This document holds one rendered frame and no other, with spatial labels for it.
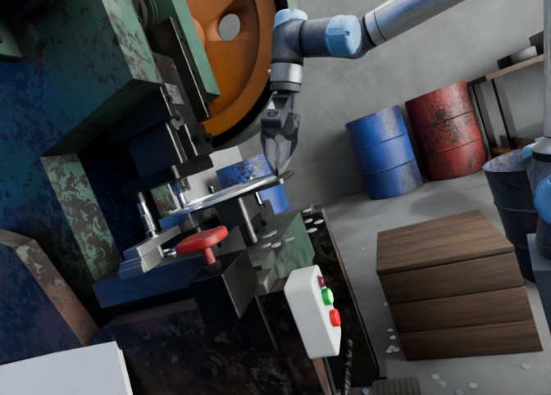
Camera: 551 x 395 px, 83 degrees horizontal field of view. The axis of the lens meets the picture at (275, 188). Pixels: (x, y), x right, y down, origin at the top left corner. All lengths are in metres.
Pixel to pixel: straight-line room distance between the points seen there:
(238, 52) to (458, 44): 3.30
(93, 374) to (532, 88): 4.30
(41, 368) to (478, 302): 1.19
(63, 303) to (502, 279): 1.17
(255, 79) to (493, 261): 0.94
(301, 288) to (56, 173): 0.62
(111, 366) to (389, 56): 3.85
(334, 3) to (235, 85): 3.18
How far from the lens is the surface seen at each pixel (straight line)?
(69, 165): 0.90
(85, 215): 0.88
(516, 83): 4.33
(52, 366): 0.93
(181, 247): 0.47
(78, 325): 0.86
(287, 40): 0.74
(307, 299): 0.53
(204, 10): 1.28
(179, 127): 0.79
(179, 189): 0.85
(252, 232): 0.77
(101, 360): 0.83
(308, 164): 4.11
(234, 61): 1.20
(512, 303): 1.23
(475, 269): 1.16
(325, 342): 0.57
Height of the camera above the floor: 0.83
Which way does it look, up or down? 6 degrees down
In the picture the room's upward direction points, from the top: 20 degrees counter-clockwise
